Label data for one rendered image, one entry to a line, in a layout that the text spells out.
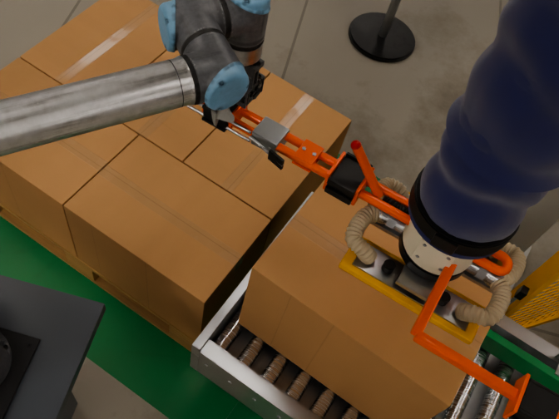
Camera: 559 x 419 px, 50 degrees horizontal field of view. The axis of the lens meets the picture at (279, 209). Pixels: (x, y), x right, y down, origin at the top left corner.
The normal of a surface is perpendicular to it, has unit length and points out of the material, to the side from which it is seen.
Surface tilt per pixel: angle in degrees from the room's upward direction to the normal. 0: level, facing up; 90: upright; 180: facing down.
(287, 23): 0
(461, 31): 0
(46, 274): 0
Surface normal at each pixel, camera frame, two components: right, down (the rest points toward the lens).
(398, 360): 0.15, -0.52
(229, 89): 0.52, 0.77
